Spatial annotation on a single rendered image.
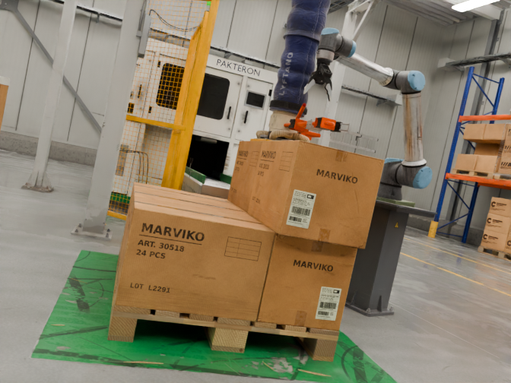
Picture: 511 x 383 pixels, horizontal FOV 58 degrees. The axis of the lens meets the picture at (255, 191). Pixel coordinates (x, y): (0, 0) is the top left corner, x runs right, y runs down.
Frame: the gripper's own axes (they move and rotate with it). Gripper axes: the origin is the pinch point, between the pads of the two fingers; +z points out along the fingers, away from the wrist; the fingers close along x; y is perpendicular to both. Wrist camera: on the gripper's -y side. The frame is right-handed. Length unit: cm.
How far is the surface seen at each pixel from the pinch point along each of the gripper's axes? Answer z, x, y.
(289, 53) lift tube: -27.5, 9.4, 35.6
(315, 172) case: 39, 13, -50
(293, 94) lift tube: -4.2, 2.8, 30.9
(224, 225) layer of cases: 68, 45, -44
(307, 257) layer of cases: 76, 6, -44
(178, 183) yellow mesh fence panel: 69, 43, 159
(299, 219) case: 60, 16, -50
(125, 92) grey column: 6, 98, 154
